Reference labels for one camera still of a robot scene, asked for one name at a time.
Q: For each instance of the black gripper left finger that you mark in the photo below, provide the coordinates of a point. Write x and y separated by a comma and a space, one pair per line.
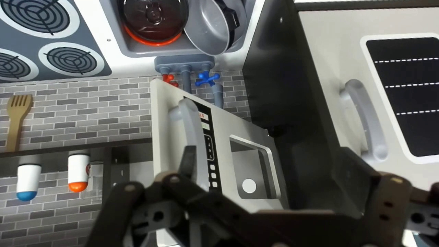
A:
132, 211

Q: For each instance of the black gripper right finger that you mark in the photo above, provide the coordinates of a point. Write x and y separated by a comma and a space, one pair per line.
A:
388, 204

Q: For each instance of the white toy microwave door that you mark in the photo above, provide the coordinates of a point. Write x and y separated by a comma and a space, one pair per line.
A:
234, 156

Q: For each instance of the white shaker with orange cap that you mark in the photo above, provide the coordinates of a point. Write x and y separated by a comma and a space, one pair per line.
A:
79, 171

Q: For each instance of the white shaker with blue cap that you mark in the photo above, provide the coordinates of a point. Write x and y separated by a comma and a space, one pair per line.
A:
28, 179

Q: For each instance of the toy play kitchen unit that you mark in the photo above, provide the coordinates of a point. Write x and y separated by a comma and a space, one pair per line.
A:
91, 85

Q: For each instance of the wooden toy spatula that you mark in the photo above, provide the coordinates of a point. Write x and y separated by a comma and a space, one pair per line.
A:
18, 108

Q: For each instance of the grey toy faucet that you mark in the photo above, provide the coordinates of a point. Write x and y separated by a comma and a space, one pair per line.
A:
191, 70

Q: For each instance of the grey toy pot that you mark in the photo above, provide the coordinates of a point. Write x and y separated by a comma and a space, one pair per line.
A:
212, 24

